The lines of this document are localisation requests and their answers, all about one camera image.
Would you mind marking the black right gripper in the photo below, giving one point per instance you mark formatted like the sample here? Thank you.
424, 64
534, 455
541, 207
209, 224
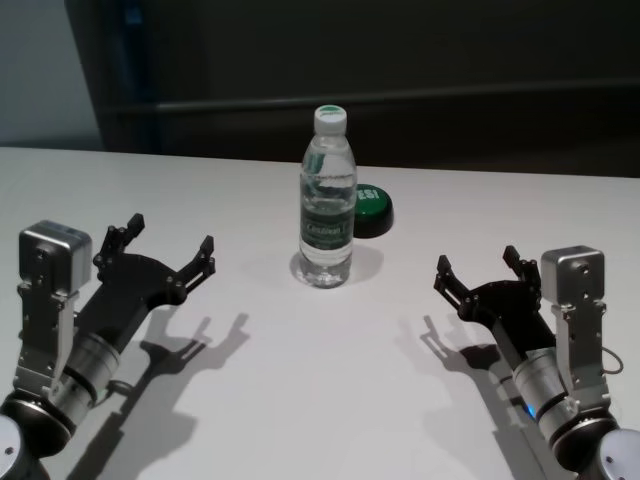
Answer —
515, 310

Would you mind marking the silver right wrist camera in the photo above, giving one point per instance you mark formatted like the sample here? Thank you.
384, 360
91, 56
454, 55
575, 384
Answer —
572, 270

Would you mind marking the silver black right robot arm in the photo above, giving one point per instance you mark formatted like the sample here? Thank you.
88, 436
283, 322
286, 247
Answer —
540, 380

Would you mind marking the grey horizontal metal rail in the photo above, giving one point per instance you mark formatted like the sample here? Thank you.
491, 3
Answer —
400, 104

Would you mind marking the clear Cestbon water bottle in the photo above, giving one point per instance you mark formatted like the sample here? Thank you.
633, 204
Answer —
327, 200

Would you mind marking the green YES push button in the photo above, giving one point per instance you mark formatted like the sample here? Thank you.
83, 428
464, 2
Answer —
375, 205

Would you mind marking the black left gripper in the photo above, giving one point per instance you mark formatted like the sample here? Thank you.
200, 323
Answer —
130, 290

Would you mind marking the blue metal shelf upright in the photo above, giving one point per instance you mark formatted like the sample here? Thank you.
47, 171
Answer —
140, 75

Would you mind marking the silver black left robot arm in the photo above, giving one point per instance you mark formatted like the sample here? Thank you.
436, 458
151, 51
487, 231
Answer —
90, 365

